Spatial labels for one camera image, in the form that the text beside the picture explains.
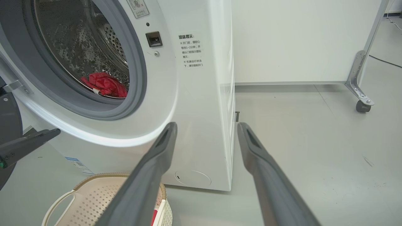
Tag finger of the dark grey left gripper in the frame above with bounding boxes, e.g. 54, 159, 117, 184
0, 128, 61, 169
22, 129, 51, 138

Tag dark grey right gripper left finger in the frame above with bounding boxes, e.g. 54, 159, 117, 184
95, 122, 178, 226

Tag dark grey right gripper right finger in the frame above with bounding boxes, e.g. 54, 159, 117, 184
237, 122, 321, 226

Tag dark grey washing machine door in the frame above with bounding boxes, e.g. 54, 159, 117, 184
0, 76, 23, 191

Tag beige perforated laundry basket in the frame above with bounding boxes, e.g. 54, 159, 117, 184
41, 173, 173, 226

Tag white front-load washing machine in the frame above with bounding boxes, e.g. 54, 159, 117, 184
0, 0, 236, 192

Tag white partition board on casters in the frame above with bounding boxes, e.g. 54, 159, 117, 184
231, 0, 391, 113

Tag black floor cable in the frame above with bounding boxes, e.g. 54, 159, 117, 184
369, 55, 402, 68

